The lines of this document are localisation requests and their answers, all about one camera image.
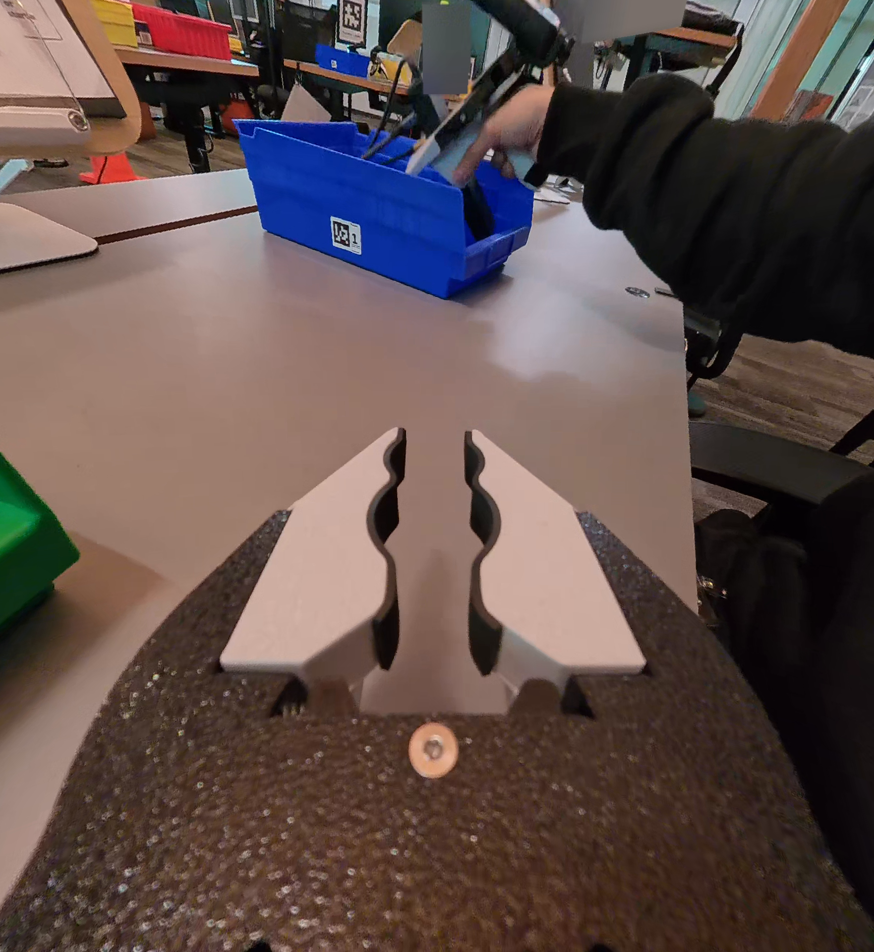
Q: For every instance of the black usb hub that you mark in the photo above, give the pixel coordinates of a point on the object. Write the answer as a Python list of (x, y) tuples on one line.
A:
[(479, 216)]

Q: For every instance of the black and white tag sign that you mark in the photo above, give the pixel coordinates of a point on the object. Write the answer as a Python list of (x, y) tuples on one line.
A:
[(353, 21)]

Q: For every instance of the black office chair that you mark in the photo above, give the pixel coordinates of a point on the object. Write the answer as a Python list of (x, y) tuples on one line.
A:
[(764, 454)]

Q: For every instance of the person's right hand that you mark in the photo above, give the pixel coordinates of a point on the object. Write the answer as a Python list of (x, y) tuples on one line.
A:
[(515, 123)]

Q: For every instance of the green plastic bin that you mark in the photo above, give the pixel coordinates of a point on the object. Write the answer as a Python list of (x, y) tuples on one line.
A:
[(5, 543)]

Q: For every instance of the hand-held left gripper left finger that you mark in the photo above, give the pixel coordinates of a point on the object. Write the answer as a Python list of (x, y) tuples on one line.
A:
[(310, 580)]

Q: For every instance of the person's right forearm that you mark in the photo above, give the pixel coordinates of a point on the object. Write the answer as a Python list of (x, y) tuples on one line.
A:
[(741, 208)]

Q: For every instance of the white paper sheet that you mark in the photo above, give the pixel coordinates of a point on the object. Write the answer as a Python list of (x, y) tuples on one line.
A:
[(559, 192)]

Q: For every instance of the instruction sheet holder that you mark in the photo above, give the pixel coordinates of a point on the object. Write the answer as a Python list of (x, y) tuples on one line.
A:
[(13, 59)]

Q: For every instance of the wooden backing board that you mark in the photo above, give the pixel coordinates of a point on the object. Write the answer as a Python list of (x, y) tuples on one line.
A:
[(106, 67)]

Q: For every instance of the small blue plastic bin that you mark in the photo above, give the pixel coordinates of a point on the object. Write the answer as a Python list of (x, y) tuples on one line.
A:
[(340, 61)]

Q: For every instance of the silver stand base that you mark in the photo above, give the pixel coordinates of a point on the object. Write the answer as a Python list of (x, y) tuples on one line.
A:
[(20, 238)]

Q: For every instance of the person's legs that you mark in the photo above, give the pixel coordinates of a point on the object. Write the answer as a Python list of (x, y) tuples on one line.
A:
[(838, 632)]

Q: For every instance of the orange traffic cone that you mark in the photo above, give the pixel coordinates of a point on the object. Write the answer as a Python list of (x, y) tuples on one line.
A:
[(113, 169)]

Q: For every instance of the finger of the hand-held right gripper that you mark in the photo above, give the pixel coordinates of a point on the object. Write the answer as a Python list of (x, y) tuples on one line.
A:
[(437, 149), (463, 160)]

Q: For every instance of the yellow plastic bin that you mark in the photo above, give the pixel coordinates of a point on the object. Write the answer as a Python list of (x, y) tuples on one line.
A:
[(115, 22)]

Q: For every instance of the wooden background table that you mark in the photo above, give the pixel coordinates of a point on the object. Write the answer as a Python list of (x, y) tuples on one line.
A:
[(340, 80), (184, 61), (675, 41)]

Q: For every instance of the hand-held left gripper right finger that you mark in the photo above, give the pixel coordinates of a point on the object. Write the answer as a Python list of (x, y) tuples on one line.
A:
[(556, 587)]

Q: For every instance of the red plastic bin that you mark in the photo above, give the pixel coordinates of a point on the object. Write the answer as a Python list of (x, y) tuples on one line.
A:
[(184, 31)]

